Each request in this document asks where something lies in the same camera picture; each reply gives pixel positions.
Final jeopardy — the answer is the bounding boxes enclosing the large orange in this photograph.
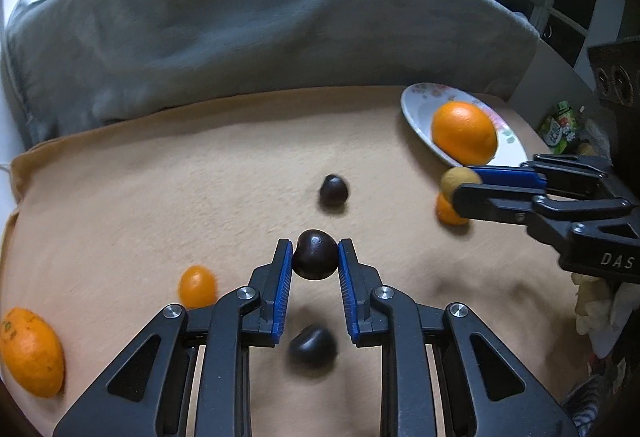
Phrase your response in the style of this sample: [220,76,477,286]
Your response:
[431,101,498,166]

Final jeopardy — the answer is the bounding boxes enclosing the tangerine with green stem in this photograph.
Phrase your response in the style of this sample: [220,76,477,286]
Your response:
[1,307,65,398]

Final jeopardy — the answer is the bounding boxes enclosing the dark cherry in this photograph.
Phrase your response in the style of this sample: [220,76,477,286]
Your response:
[288,324,337,369]
[292,229,340,280]
[319,174,349,209]

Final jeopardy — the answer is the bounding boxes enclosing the gloved right hand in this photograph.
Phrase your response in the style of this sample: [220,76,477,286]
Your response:
[572,273,639,358]

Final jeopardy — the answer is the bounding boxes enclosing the green snack package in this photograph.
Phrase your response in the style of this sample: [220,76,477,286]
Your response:
[538,100,579,154]

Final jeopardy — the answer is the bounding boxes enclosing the small mandarin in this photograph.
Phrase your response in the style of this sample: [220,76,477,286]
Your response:
[435,194,469,227]

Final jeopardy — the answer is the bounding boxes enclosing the small orange kumquat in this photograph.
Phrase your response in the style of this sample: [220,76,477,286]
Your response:
[178,265,217,309]

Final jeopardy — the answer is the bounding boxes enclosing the floral white plate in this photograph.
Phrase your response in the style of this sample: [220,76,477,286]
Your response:
[400,83,526,166]

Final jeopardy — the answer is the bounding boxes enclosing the tan fleece blanket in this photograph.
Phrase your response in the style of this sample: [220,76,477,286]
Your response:
[1,87,590,435]

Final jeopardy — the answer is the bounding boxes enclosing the grey sofa cushion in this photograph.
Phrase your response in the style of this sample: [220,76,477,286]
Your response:
[1,0,540,146]

